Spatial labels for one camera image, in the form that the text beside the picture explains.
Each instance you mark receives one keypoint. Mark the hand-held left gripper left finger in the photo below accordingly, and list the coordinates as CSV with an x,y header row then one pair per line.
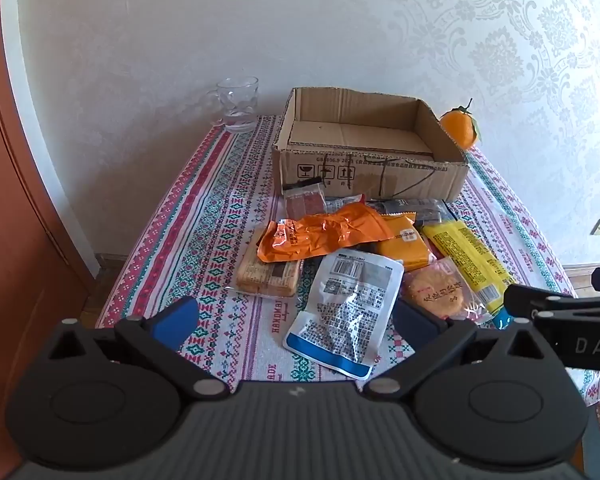
x,y
175,317

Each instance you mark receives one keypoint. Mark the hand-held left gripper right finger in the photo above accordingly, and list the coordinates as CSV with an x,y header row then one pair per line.
x,y
420,321

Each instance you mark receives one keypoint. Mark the clear packet with round cracker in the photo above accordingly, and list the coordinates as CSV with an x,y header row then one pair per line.
x,y
435,292

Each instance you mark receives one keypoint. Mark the square orange-yellow snack packet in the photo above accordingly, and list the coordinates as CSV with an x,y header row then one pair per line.
x,y
405,247

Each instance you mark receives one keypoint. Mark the white pouch with blue edge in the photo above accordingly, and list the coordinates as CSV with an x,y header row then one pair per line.
x,y
345,310

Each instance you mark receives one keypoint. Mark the long yellow snack packet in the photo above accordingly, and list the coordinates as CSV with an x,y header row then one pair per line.
x,y
465,255

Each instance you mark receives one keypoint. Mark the clear packet of brown biscuits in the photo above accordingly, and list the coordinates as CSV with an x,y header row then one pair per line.
x,y
265,277

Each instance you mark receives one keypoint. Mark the cardboard box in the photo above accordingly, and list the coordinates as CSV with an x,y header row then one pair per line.
x,y
370,175

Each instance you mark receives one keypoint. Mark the patterned woven tablecloth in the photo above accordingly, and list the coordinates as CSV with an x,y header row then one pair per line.
x,y
205,220

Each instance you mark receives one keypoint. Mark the dark grey snack packet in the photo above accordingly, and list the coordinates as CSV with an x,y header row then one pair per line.
x,y
432,212

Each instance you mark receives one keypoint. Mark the clear packet of dark balls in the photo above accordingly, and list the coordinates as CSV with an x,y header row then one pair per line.
x,y
395,206

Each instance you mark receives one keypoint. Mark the crumpled orange snack packet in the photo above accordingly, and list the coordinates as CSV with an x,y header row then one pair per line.
x,y
325,232

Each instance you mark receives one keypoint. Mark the clear packet of red meat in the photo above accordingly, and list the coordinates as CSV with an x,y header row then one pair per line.
x,y
305,204

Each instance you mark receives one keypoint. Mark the brown wooden door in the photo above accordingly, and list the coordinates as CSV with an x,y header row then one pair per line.
x,y
10,260

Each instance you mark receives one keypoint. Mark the thin dark blue packet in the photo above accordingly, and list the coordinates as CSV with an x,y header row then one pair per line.
x,y
307,180

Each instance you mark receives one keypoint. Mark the orange with green leaves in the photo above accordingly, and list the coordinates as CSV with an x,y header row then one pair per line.
x,y
457,127

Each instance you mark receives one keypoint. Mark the clear glass cup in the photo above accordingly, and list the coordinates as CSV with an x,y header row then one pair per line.
x,y
237,105

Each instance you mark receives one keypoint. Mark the white door frame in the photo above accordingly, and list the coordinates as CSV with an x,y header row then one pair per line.
x,y
35,110

